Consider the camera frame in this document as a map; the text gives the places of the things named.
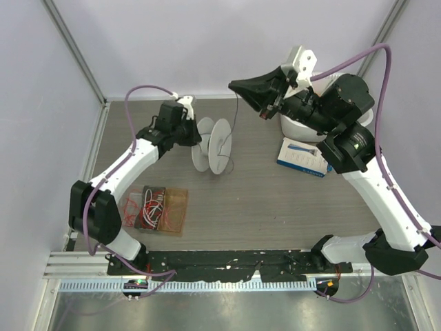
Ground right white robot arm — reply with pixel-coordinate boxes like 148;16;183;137
228;68;440;275

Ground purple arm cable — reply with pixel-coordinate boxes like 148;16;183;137
82;85;180;298
309;43;441;304

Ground dark tray white wires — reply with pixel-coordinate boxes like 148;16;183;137
133;185;167;232

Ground white plastic basket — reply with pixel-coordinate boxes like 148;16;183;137
280;72;374;143

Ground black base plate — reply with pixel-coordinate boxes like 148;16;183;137
107;248;354;282

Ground white plastic cable spool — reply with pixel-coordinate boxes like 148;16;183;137
192;117;232;174

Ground blue white razor box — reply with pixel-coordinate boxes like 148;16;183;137
276;137;333;178

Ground thin purple wire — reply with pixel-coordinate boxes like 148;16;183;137
216;92;240;175

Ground slotted cable duct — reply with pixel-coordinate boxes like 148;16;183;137
59;277;316;292

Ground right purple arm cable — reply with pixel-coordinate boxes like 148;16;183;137
309;43;441;304

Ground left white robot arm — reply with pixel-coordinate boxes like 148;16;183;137
68;95;201;275

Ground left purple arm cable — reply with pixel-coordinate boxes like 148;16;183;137
82;85;180;298

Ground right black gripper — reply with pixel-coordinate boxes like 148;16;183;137
229;65;338;135

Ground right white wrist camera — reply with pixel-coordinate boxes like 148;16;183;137
280;46;317;95

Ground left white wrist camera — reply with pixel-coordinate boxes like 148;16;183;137
172;92;196;120

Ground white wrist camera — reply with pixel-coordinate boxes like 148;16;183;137
172;92;196;120
280;46;317;95

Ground clear tray red wires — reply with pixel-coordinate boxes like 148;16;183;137
116;185;145;228

